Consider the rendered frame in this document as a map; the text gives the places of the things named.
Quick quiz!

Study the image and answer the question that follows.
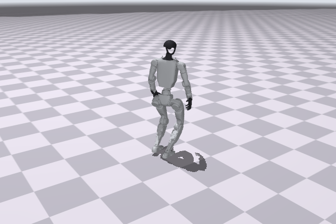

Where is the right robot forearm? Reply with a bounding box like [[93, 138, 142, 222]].
[[184, 81, 193, 99]]

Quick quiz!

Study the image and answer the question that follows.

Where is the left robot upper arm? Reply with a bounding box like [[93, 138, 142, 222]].
[[148, 58, 159, 82]]

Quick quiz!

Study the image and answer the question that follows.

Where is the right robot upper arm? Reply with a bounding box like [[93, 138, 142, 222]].
[[176, 61, 190, 87]]

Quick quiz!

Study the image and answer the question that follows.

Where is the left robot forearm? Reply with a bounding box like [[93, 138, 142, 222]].
[[148, 79, 156, 93]]

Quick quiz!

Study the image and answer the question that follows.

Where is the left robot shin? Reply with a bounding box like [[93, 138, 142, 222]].
[[154, 118, 167, 147]]

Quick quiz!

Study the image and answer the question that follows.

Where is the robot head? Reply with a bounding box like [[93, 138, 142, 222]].
[[163, 40, 176, 61]]

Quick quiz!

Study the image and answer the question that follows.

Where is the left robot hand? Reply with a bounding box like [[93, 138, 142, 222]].
[[151, 91, 161, 97]]

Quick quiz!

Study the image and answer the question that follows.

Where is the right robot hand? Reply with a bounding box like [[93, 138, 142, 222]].
[[186, 98, 192, 110]]

